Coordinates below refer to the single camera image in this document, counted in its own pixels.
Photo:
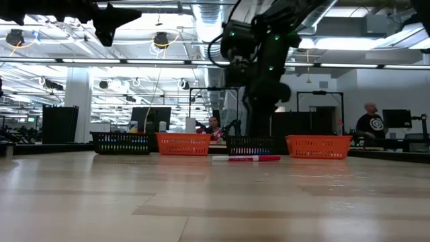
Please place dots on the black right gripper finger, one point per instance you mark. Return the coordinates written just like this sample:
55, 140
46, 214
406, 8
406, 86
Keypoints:
258, 119

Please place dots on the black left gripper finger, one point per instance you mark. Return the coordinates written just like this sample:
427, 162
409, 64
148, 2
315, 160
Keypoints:
105, 33
121, 14

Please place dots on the thin red Expo marker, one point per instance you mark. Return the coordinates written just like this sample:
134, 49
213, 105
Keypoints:
262, 158

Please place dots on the black background robot arm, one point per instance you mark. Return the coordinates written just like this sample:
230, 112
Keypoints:
235, 126

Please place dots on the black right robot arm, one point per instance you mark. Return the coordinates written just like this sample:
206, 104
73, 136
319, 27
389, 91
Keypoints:
295, 10

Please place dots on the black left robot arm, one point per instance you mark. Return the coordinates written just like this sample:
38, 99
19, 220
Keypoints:
33, 8

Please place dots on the black plastic basket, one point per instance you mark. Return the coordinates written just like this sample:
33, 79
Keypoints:
252, 146
121, 142

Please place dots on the overhead LED light bar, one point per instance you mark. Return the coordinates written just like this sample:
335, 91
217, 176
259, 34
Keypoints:
100, 61

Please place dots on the black curtain screen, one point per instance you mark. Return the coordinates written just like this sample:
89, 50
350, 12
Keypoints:
292, 122

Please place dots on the black ceiling-hung device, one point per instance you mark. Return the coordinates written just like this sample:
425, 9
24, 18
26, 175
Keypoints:
15, 37
161, 40

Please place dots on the orange plastic basket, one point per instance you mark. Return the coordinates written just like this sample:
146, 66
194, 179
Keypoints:
319, 147
183, 144

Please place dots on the white paper roll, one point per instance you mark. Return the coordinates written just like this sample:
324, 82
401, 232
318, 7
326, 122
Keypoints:
190, 125

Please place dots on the white building column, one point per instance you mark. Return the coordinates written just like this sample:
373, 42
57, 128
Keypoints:
79, 107

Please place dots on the black computer monitor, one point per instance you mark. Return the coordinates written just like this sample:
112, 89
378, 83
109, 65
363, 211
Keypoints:
151, 117

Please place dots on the white bottle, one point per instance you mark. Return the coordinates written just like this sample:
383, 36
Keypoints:
162, 126

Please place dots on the yellow bottle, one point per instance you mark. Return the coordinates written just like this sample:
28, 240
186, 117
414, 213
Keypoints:
133, 127

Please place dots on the black partition panel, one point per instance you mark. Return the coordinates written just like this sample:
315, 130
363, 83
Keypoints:
60, 124

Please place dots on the black metal rig frame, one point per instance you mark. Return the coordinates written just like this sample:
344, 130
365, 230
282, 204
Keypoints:
319, 92
213, 88

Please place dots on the silver spiral air duct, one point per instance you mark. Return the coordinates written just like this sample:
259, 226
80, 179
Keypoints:
206, 30

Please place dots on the black wall monitor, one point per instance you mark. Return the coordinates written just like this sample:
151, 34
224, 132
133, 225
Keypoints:
396, 118

